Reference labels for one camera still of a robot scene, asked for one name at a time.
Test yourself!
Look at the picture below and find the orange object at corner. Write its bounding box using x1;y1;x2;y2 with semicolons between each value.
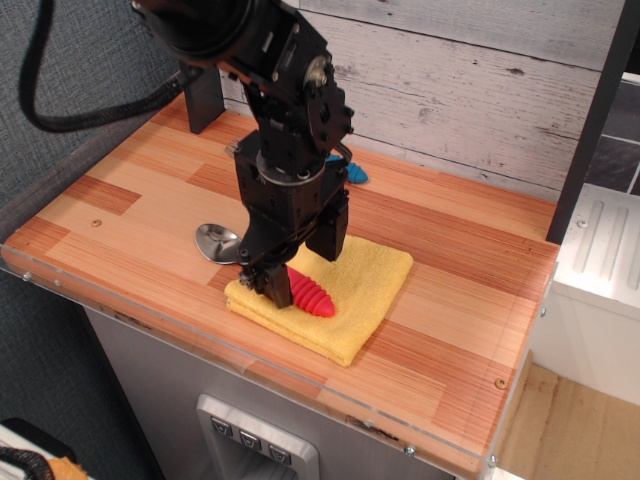
48;457;90;480

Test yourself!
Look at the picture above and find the blue handled metal fork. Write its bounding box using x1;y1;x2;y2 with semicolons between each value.
224;139;370;185

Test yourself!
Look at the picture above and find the silver dispenser button panel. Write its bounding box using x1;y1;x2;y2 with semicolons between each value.
196;394;321;479

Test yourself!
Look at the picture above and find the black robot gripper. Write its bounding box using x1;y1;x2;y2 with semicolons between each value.
234;132;349;309

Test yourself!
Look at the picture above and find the clear acrylic table edge guard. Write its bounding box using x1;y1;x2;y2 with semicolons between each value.
2;236;558;479

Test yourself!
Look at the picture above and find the red handled metal spoon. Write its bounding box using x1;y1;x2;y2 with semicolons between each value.
195;223;336;318

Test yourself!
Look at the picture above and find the white toy sink unit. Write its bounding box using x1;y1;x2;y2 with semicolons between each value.
527;72;640;406

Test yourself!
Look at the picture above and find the dark grey post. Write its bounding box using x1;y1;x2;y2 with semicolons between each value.
546;0;639;245
185;68;225;134

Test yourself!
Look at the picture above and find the dark grey right post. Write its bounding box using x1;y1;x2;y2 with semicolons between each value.
546;0;639;245

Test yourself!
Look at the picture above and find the yellow folded cloth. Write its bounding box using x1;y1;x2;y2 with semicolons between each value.
224;236;413;366

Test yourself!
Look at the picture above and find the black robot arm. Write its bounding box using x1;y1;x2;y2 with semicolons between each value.
134;1;353;308

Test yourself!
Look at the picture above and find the dark grey left post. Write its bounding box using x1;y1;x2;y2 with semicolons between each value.
185;68;225;134

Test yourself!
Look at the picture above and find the grey toy fridge cabinet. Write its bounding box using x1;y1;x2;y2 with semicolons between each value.
87;310;449;479

